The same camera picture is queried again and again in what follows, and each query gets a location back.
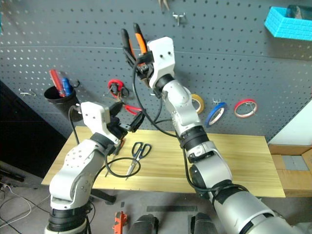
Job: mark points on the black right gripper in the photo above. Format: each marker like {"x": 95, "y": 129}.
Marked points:
{"x": 144, "y": 72}

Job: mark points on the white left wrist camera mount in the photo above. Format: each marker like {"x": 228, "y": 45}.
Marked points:
{"x": 93, "y": 117}

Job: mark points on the blue tape roll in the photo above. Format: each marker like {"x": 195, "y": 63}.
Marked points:
{"x": 215, "y": 114}

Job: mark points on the black round tool cup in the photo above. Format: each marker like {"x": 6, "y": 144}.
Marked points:
{"x": 62, "y": 102}

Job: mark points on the large red tape roll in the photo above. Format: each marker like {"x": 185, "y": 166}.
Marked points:
{"x": 243, "y": 102}

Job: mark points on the small red tape roll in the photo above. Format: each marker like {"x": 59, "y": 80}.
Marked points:
{"x": 115, "y": 85}

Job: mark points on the black cabinet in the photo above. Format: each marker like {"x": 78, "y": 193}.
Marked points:
{"x": 22, "y": 136}

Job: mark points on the brown cardboard box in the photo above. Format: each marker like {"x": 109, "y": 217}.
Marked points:
{"x": 292, "y": 170}

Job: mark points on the grey metal pegboard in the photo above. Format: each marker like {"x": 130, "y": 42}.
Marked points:
{"x": 73, "y": 36}

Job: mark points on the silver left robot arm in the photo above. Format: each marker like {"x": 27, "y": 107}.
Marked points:
{"x": 73, "y": 168}

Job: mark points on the black table leg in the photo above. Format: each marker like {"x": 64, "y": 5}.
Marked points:
{"x": 103, "y": 196}

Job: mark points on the cyan plastic basket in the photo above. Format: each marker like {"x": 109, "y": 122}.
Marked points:
{"x": 287, "y": 26}

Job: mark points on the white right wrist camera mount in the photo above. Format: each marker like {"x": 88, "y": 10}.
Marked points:
{"x": 163, "y": 56}

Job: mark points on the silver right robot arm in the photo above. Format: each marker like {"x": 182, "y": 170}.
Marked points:
{"x": 209, "y": 165}

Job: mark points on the dark rounded shape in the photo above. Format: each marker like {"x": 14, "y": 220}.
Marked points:
{"x": 203, "y": 224}
{"x": 145, "y": 225}

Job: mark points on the metal pegboard hook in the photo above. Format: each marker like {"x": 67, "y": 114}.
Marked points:
{"x": 26, "y": 93}
{"x": 77, "y": 83}
{"x": 179, "y": 16}
{"x": 216, "y": 100}

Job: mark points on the white board panel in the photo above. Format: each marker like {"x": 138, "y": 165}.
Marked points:
{"x": 295, "y": 129}

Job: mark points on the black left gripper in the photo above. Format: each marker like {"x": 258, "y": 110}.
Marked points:
{"x": 117, "y": 129}

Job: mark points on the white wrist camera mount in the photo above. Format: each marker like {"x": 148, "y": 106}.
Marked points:
{"x": 163, "y": 56}
{"x": 93, "y": 117}

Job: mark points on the orange tool on floor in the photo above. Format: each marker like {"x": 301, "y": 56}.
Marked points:
{"x": 120, "y": 221}

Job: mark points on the yellow tape roll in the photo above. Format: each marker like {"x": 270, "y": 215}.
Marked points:
{"x": 198, "y": 102}

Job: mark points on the dark item in basket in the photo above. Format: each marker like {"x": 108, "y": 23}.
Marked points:
{"x": 299, "y": 12}

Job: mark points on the small black tape roll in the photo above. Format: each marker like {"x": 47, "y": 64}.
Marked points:
{"x": 125, "y": 91}

